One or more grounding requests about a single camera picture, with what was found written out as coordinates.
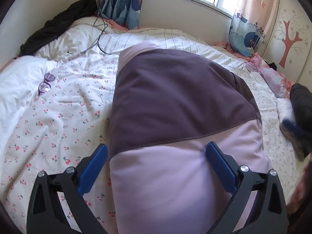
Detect lilac and purple jacket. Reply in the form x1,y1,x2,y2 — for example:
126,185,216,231
108,42,272,233

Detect white folded cloth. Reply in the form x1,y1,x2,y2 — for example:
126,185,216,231
277,98,296,123

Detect dark padded garment at right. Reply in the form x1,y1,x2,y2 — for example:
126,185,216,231
290,83,312,133

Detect pink floral pillow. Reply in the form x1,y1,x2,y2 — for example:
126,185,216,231
245,53,293,98

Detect tree decorated wardrobe door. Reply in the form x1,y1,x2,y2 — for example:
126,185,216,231
262,0,311,82

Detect cherry print bed sheet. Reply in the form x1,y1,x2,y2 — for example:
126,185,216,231
1,54,307,233

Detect purple framed eyeglasses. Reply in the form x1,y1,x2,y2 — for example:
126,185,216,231
38,73,55,96

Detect right cartoon curtain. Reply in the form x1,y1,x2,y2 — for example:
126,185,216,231
229,0,279,57

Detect cartoon curtain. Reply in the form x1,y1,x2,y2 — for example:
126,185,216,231
98,0,143,30
229,0,279,57

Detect white pillow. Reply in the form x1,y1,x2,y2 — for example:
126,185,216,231
1,56,57,141

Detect white striped duvet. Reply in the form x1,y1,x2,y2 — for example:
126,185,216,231
35,16,250,68

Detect left cartoon curtain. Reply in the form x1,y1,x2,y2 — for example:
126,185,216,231
98,0,143,30

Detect black garment by wall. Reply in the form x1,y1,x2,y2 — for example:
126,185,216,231
19,0,97,57

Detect black charging cable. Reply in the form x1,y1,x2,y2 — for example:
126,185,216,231
66,0,115,56

